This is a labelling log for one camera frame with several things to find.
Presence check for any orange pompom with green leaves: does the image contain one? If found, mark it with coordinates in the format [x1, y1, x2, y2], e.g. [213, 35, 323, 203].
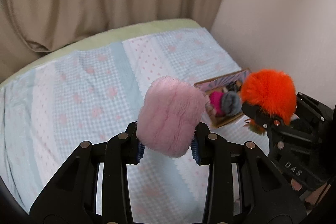
[241, 69, 296, 120]

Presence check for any grey fluffy fur item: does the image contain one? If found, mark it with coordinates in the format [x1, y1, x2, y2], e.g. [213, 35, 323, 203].
[222, 92, 242, 117]

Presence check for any magenta velvet pouch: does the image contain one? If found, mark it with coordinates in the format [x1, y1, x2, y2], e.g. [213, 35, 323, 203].
[209, 91, 226, 117]

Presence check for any pink fluffy plush item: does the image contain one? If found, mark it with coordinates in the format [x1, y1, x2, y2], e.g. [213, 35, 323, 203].
[136, 76, 206, 157]

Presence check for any cardboard box with pink lining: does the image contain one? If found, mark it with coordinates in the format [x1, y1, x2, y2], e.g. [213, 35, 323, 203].
[194, 69, 251, 128]

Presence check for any black patterned fabric bow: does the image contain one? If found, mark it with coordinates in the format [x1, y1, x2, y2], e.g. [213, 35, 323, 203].
[226, 80, 243, 93]

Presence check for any blue gingham floral blanket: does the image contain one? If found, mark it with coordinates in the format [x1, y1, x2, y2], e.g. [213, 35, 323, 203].
[0, 27, 271, 224]

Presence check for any light green mattress sheet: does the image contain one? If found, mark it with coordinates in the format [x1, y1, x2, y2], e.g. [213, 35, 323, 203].
[1, 19, 200, 86]

